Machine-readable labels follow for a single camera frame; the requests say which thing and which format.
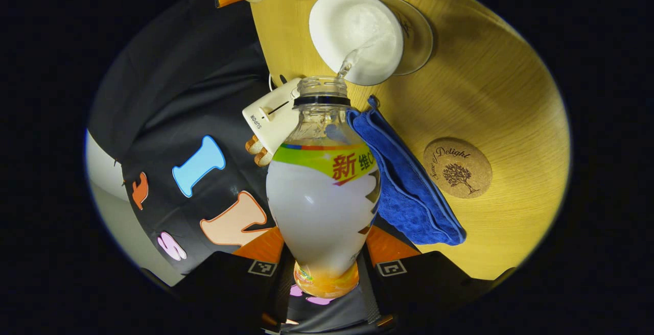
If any cream ceramic saucer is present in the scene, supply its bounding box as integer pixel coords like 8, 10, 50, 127
373, 0, 434, 76

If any round cork coaster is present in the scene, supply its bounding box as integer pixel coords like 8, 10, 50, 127
423, 137, 493, 199

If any white toaster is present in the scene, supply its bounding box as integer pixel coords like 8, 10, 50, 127
242, 77, 302, 156

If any blue folded towel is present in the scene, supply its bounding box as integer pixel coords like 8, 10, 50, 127
346, 95, 466, 246

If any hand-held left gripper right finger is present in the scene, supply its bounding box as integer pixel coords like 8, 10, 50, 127
358, 225, 494, 328

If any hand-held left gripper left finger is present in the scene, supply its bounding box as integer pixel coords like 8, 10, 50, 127
171, 226, 297, 331

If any clear plastic water bottle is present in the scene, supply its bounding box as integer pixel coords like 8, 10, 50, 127
266, 76, 381, 299

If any cream ceramic teacup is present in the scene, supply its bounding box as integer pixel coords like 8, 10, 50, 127
309, 0, 404, 86

